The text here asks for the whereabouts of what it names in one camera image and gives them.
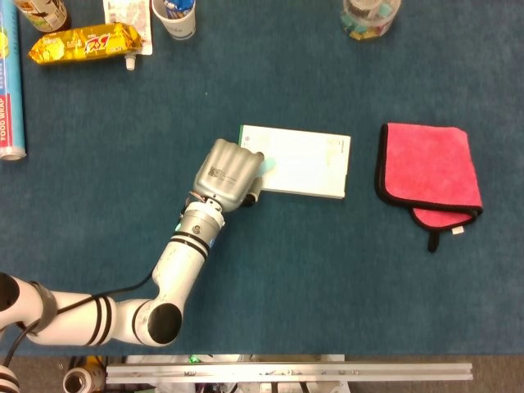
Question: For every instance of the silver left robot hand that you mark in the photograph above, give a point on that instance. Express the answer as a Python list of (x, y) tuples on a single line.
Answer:
[(225, 172)]

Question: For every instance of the small teal paper strip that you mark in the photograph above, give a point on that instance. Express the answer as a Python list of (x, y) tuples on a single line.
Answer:
[(269, 165)]

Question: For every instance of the white cardboard box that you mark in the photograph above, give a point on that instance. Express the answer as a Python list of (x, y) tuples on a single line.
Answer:
[(307, 163)]

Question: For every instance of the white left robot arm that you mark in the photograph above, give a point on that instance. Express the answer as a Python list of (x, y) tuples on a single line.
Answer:
[(178, 262)]

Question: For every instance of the white paper cup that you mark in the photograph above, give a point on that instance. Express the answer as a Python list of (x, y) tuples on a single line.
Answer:
[(180, 26)]

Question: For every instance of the blue snack packet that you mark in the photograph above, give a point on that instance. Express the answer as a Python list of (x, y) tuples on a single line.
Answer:
[(178, 6)]

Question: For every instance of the white spout pouch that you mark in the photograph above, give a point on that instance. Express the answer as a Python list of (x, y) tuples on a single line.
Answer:
[(127, 12)]

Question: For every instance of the gold snack package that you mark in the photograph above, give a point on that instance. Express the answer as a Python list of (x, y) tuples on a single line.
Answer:
[(82, 43)]

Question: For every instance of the clear jar of binder clips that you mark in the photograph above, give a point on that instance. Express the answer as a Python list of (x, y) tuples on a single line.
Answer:
[(368, 26)]

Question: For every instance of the pink black-edged microfiber cloth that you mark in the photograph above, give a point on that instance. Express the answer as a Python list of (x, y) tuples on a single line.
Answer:
[(430, 163)]

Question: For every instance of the yellow black tool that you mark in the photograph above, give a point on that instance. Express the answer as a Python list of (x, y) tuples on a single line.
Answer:
[(93, 362)]

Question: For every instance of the blue food wrap roll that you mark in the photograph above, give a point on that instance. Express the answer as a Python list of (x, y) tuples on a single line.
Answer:
[(10, 82)]

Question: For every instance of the brown drink bottle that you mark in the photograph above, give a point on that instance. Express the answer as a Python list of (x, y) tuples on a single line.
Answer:
[(45, 14)]

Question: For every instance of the grey tape roll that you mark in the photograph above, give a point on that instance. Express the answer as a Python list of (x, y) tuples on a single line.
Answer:
[(69, 374)]

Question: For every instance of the aluminium profile rail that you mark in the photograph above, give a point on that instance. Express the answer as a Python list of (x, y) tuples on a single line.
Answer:
[(286, 372)]

